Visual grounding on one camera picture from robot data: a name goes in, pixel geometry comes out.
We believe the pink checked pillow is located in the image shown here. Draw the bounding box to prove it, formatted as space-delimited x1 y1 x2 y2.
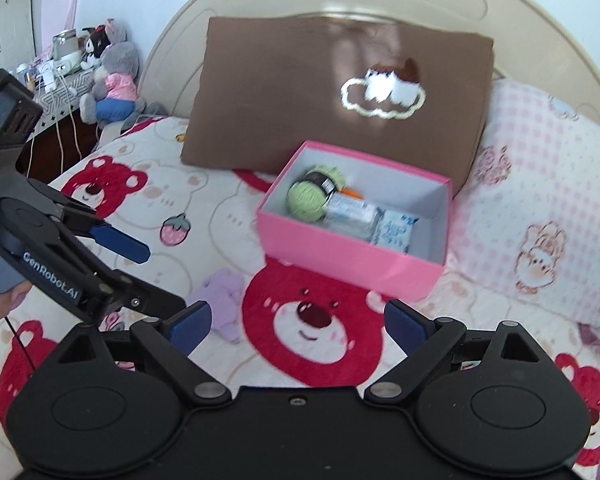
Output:
452 77 600 341

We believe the bear printed blanket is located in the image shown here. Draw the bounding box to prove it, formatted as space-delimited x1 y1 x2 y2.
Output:
0 115 600 480

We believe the purple plush toy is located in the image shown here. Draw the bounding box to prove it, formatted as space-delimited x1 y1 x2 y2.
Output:
187 267 246 345

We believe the black white plush toy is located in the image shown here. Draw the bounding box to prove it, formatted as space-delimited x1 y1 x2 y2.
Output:
80 25 112 72

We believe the green yarn ball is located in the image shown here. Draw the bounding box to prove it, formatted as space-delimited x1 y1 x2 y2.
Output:
286 164 348 221

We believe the blue white wet wipes pack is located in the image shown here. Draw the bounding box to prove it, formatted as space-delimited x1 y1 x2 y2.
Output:
372 207 421 253

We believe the white jar appliance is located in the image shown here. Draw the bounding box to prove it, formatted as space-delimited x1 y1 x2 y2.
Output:
52 29 78 61

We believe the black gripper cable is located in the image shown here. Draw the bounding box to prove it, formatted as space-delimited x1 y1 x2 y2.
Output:
4 312 37 378

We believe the clear plastic floss pick box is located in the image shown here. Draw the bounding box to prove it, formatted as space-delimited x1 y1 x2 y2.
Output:
324 210 381 243

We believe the cream bed headboard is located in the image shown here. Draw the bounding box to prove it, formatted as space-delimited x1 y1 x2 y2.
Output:
139 0 600 126

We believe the nightstand with patterned cloth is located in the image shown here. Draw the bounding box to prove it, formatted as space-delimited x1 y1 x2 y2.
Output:
17 67 106 171

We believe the brown embroidered pillow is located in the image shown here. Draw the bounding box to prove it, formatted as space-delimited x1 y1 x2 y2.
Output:
180 16 496 196

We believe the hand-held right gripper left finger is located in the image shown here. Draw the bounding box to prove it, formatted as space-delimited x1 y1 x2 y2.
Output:
55 301 232 407

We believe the grey plush toy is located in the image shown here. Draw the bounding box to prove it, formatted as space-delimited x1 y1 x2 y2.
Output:
79 17 168 123

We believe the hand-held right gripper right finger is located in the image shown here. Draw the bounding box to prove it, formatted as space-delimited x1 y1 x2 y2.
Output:
364 300 542 405

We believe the pink cardboard box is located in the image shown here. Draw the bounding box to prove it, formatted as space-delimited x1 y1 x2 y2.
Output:
256 140 453 303

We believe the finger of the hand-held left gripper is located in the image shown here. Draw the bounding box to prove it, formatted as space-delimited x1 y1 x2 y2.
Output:
100 269 187 324
55 192 151 264

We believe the white cable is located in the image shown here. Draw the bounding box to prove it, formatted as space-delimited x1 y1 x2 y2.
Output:
27 75 81 171

